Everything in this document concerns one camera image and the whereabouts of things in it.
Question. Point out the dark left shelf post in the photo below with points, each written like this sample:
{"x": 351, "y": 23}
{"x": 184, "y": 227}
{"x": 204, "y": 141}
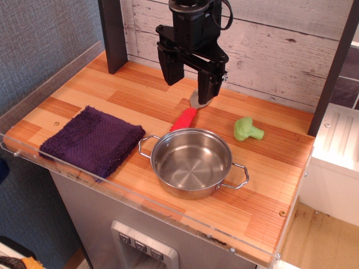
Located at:
{"x": 113, "y": 34}

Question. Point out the dark right shelf post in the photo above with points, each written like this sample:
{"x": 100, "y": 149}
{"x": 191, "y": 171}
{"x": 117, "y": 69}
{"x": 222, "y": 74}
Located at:
{"x": 336, "y": 67}

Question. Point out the clear acrylic guard rail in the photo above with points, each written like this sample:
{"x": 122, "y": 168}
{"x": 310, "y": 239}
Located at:
{"x": 251, "y": 221}

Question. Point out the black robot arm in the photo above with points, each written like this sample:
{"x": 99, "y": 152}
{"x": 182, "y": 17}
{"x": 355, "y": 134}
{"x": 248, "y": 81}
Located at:
{"x": 190, "y": 4}

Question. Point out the purple folded towel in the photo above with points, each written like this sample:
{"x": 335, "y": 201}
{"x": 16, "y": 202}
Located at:
{"x": 93, "y": 141}

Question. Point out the stainless steel pot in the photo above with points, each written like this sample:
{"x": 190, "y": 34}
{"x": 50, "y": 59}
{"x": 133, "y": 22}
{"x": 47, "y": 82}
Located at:
{"x": 193, "y": 163}

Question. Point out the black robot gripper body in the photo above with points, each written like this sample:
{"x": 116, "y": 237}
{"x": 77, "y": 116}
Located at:
{"x": 194, "y": 37}

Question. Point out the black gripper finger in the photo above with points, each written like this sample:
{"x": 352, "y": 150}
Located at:
{"x": 208, "y": 86}
{"x": 172, "y": 67}

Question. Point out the green toy broccoli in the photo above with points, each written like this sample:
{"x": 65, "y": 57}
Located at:
{"x": 243, "y": 129}

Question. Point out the dark shelf post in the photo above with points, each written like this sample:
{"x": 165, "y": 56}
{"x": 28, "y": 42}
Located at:
{"x": 336, "y": 67}
{"x": 113, "y": 34}

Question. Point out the red handled metal spoon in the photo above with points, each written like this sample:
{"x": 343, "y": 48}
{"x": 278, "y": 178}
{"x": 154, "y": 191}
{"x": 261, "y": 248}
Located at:
{"x": 188, "y": 115}

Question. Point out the orange black object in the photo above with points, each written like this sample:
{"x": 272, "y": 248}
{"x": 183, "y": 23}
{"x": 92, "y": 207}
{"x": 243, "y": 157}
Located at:
{"x": 20, "y": 263}

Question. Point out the silver dispenser panel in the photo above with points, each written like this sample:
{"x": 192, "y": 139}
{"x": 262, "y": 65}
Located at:
{"x": 138, "y": 250}

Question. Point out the white toy sink unit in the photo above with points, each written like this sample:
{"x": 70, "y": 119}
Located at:
{"x": 330, "y": 184}

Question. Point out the grey toy fridge cabinet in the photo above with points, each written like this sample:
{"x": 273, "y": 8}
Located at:
{"x": 92, "y": 212}

